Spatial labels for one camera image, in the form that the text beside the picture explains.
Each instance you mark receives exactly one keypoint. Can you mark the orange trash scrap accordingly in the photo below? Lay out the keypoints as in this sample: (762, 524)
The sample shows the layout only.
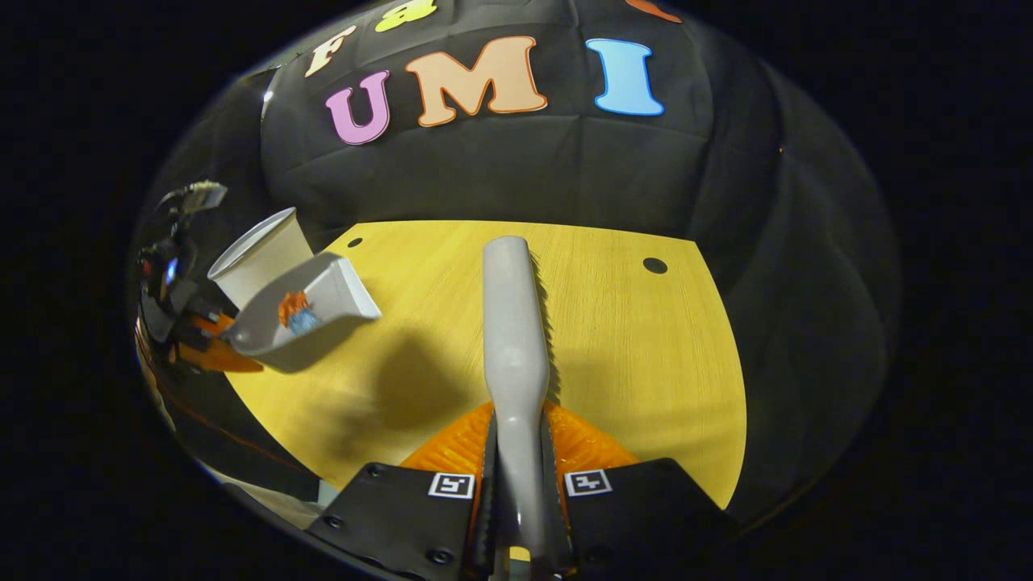
(290, 305)

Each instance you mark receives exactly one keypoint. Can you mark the grey dustpan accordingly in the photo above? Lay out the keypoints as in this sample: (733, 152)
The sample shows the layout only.
(339, 290)

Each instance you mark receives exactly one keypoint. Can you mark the grey small broom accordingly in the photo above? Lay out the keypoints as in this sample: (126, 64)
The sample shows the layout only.
(512, 339)

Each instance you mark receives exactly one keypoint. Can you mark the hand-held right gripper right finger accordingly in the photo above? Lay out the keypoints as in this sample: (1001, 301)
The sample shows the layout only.
(637, 516)

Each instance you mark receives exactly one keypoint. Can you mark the white garbage bin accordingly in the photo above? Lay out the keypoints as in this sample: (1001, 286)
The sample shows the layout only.
(258, 258)

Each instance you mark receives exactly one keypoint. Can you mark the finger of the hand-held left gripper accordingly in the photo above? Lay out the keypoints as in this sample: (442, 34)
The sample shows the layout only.
(210, 355)

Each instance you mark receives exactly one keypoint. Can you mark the black backdrop cloth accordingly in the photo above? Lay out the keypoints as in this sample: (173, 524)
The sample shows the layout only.
(524, 169)

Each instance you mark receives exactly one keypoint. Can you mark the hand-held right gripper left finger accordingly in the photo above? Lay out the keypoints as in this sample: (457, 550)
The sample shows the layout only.
(403, 516)

